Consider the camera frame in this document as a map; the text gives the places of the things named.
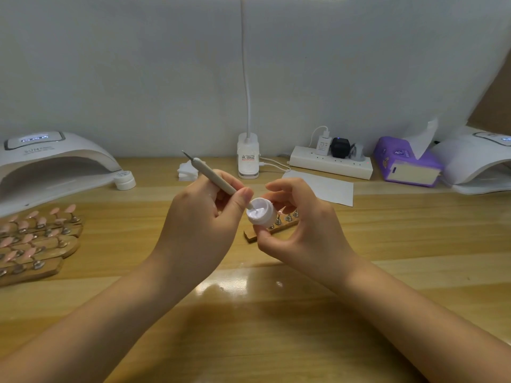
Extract person's left hand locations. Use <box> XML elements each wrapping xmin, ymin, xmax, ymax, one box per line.
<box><xmin>152</xmin><ymin>170</ymin><xmax>255</xmax><ymax>294</ymax></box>

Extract person's right hand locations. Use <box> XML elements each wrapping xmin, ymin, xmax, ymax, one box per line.
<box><xmin>255</xmin><ymin>177</ymin><xmax>360</xmax><ymax>290</ymax></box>

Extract wooden nail holder strip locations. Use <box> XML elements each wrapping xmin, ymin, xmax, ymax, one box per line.
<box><xmin>243</xmin><ymin>210</ymin><xmax>301</xmax><ymax>243</ymax></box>

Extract white gel jar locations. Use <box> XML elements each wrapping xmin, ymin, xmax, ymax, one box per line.
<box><xmin>246</xmin><ymin>197</ymin><xmax>278</xmax><ymax>228</ymax></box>

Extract grey dotting pen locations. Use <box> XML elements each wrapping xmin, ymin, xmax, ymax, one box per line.
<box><xmin>183</xmin><ymin>151</ymin><xmax>255</xmax><ymax>211</ymax></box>

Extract white nail lamp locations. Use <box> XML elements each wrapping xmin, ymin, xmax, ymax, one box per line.
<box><xmin>435</xmin><ymin>127</ymin><xmax>511</xmax><ymax>195</ymax></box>
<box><xmin>0</xmin><ymin>130</ymin><xmax>122</xmax><ymax>218</ymax></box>

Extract wooden stands with pink nails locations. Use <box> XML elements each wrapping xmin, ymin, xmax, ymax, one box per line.
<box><xmin>0</xmin><ymin>204</ymin><xmax>84</xmax><ymax>287</ymax></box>

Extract person's left forearm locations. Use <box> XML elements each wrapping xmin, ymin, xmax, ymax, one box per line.
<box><xmin>0</xmin><ymin>263</ymin><xmax>201</xmax><ymax>383</ymax></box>

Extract person's right forearm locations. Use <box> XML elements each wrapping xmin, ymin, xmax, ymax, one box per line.
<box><xmin>335</xmin><ymin>259</ymin><xmax>511</xmax><ymax>383</ymax></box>

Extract white desk lamp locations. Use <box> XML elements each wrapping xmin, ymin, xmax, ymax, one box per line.
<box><xmin>237</xmin><ymin>0</ymin><xmax>346</xmax><ymax>179</ymax></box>

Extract white paper sheet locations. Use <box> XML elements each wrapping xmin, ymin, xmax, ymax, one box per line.
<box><xmin>281</xmin><ymin>170</ymin><xmax>355</xmax><ymax>207</ymax></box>

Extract stack of white cotton pads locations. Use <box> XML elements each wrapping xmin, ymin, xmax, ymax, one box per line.
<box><xmin>177</xmin><ymin>160</ymin><xmax>201</xmax><ymax>182</ymax></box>

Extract white power strip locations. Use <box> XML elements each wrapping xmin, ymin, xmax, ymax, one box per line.
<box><xmin>289</xmin><ymin>146</ymin><xmax>374</xmax><ymax>181</ymax></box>

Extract small closed white jar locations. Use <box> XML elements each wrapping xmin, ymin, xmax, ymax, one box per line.
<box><xmin>113</xmin><ymin>171</ymin><xmax>137</xmax><ymax>192</ymax></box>

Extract black plug adapter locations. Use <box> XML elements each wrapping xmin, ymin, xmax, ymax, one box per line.
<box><xmin>331</xmin><ymin>138</ymin><xmax>353</xmax><ymax>160</ymax></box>

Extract purple tissue box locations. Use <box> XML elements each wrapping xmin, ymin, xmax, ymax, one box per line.
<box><xmin>374</xmin><ymin>137</ymin><xmax>445</xmax><ymax>188</ymax></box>

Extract white tissue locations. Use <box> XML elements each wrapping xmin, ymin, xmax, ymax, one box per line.
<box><xmin>406</xmin><ymin>119</ymin><xmax>440</xmax><ymax>160</ymax></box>

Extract brown wooden board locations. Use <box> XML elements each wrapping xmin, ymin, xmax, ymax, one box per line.
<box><xmin>469</xmin><ymin>55</ymin><xmax>511</xmax><ymax>136</ymax></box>

